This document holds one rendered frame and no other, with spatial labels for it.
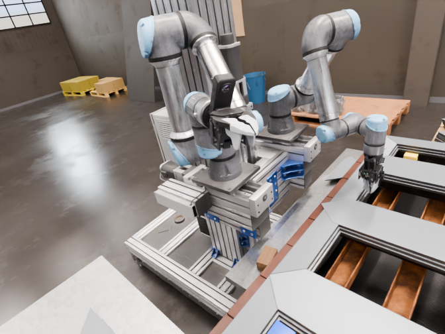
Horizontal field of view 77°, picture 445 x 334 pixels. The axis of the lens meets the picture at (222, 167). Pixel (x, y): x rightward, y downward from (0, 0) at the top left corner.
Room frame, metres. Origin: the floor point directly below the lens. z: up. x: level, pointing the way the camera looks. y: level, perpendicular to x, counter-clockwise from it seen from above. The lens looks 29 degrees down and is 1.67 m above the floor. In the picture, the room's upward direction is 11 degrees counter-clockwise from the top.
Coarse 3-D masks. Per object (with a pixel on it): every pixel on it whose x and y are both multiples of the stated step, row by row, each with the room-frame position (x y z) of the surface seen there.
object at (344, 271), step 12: (384, 192) 1.17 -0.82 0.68; (396, 192) 1.15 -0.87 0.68; (372, 204) 1.05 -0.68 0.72; (384, 204) 1.08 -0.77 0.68; (348, 240) 0.86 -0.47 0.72; (348, 252) 0.83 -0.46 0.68; (360, 252) 0.82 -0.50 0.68; (336, 264) 0.76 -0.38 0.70; (348, 264) 0.77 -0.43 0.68; (360, 264) 0.74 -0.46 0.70; (336, 276) 0.73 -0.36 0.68; (348, 276) 0.72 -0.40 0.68; (348, 288) 0.66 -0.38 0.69
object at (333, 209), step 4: (340, 200) 0.97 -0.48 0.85; (344, 200) 0.96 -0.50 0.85; (348, 200) 0.96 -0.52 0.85; (332, 204) 0.95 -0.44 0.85; (336, 204) 0.95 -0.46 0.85; (340, 204) 0.94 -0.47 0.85; (344, 204) 0.94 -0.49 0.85; (328, 208) 0.93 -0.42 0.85; (332, 208) 0.93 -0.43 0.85; (336, 208) 0.92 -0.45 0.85; (340, 208) 0.92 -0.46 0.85; (328, 212) 0.91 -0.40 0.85; (332, 212) 0.90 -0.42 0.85; (336, 212) 0.90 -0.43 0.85; (328, 216) 0.88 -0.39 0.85; (332, 216) 0.88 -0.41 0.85; (336, 216) 0.88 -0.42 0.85; (332, 220) 0.86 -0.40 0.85
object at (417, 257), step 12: (396, 144) 1.35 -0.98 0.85; (444, 156) 1.18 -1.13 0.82; (384, 180) 1.09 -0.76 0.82; (396, 180) 1.06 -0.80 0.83; (408, 180) 1.03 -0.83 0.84; (432, 192) 0.95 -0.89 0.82; (444, 192) 0.92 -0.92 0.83; (336, 228) 0.82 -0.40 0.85; (348, 228) 0.80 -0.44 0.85; (360, 240) 0.75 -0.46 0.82; (372, 240) 0.73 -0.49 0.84; (324, 252) 0.73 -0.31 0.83; (396, 252) 0.67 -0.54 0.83; (408, 252) 0.65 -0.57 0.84; (312, 264) 0.67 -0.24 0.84; (432, 264) 0.59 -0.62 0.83; (444, 264) 0.58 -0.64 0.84; (276, 312) 0.52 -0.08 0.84; (288, 324) 0.49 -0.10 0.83; (300, 324) 0.47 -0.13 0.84
